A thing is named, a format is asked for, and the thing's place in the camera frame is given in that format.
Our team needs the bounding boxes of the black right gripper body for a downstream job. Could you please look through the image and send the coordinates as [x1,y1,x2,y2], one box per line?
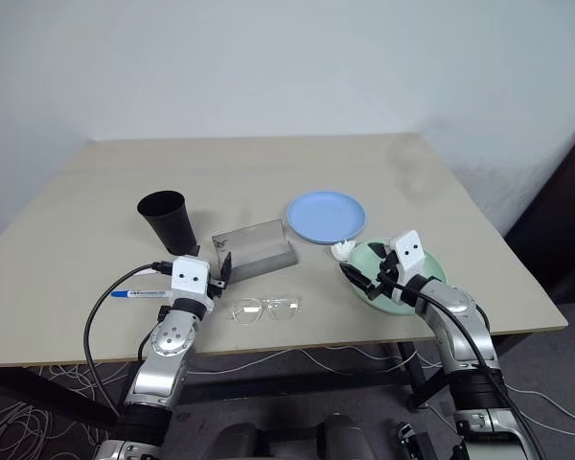
[363,256,400,301]

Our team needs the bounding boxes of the green plate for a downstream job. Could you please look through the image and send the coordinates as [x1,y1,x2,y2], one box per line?
[337,237,448,317]

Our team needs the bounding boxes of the grey glasses case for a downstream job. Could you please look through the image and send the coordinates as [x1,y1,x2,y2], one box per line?
[211,218,299,284]

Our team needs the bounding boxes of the white paper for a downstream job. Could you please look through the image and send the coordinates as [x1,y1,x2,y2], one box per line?
[329,238,357,263]

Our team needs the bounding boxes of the clear plastic glasses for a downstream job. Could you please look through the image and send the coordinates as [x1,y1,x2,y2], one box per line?
[226,295,303,326]

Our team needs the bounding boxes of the white pen with blue cap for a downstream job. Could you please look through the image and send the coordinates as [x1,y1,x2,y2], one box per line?
[110,287,173,301]

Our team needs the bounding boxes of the black plastic cup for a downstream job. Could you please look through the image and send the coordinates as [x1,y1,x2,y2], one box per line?
[136,190,197,258]

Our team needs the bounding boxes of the blue plate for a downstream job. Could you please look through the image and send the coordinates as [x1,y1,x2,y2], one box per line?
[286,190,368,244]

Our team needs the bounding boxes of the small black device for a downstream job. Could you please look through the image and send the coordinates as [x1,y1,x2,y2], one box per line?
[393,420,437,460]

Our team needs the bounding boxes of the large black case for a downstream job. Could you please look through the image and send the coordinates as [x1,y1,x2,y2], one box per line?
[502,122,575,308]

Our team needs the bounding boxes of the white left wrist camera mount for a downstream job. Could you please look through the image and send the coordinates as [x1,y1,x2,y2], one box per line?
[171,256,211,304]

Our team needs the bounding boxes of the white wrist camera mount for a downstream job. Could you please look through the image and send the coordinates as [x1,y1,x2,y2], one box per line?
[387,229,428,305]
[171,256,211,304]

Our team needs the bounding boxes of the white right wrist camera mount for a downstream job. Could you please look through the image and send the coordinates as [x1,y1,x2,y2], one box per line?
[387,229,428,305]

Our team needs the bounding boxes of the thin white floor cable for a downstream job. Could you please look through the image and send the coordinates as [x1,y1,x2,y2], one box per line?
[191,345,445,376]

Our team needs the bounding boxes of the black metal table frame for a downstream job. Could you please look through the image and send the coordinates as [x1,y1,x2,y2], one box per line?
[0,330,523,427]

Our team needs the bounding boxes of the tangled white floor cables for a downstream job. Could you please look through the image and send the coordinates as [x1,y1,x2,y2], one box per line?
[0,361,128,460]

